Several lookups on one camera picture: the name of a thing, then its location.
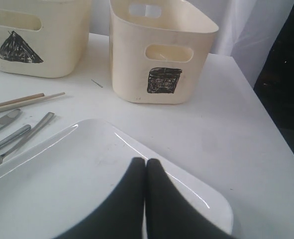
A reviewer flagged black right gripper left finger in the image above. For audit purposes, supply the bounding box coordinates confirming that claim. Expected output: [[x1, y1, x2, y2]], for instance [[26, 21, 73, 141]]
[[57, 157, 146, 239]]

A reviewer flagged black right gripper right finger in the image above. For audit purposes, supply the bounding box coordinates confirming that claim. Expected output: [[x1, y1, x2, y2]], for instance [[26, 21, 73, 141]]
[[146, 159, 232, 239]]

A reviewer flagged dark wooden chopstick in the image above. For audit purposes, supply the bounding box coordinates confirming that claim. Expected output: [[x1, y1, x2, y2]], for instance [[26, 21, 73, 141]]
[[0, 93, 45, 107]]

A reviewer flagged steel table knife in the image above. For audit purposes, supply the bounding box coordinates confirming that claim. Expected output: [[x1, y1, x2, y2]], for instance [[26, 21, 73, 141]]
[[0, 109, 22, 130]]

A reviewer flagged light wooden chopstick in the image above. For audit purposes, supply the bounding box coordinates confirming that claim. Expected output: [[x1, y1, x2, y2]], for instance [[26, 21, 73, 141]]
[[0, 92, 65, 113]]

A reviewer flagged white rectangular plate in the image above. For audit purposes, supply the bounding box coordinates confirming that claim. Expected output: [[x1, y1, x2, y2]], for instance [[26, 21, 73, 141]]
[[0, 119, 233, 239]]

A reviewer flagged steel spoon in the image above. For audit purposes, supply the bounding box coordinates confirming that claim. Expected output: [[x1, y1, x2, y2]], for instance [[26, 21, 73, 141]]
[[0, 124, 31, 149]]

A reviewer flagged steel fork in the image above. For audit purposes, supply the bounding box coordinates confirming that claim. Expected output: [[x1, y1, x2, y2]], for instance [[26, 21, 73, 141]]
[[0, 112, 55, 165]]

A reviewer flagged cream bin with square mark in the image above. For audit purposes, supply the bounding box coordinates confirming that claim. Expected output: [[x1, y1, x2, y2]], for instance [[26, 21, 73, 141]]
[[109, 0, 219, 104]]

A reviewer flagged cream bin with triangle mark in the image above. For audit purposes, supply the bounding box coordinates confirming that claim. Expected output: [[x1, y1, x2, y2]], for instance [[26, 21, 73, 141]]
[[0, 0, 92, 78]]

